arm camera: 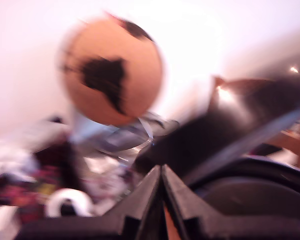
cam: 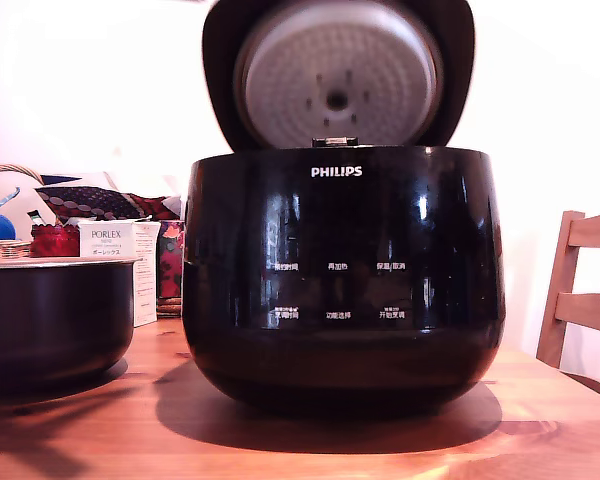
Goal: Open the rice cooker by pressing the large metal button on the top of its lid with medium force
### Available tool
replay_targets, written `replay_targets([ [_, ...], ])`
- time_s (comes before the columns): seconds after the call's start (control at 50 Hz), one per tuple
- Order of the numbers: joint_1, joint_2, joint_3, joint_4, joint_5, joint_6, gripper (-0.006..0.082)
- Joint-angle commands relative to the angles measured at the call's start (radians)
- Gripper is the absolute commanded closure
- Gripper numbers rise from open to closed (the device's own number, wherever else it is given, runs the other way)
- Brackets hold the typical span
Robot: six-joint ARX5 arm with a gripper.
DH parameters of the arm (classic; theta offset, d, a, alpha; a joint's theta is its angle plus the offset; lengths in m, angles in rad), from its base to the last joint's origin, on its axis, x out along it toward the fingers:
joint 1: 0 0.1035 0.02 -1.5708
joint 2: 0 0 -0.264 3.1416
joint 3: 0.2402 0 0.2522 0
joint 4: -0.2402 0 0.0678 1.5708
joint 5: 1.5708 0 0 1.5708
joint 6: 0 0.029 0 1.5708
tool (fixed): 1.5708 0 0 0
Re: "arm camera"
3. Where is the white tissue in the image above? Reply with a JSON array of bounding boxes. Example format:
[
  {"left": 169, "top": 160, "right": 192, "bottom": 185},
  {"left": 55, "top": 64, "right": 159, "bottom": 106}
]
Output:
[{"left": 0, "top": 138, "right": 40, "bottom": 177}]

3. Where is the brown cork globe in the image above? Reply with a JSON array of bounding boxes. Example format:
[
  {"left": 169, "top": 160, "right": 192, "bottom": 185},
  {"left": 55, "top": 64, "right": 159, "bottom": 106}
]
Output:
[{"left": 56, "top": 15, "right": 165, "bottom": 128}]

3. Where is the white round security camera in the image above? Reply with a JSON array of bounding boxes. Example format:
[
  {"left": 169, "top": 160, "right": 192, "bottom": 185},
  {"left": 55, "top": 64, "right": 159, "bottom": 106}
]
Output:
[{"left": 45, "top": 188, "right": 96, "bottom": 219}]

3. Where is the grey inner pot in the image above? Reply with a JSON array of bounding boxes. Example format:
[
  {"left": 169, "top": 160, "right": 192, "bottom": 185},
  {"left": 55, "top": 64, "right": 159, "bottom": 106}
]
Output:
[{"left": 202, "top": 177, "right": 300, "bottom": 217}]

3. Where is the floral tissue box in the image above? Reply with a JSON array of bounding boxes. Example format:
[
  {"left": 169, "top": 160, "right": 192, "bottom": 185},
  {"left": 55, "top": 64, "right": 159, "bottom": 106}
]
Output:
[{"left": 0, "top": 159, "right": 75, "bottom": 222}]

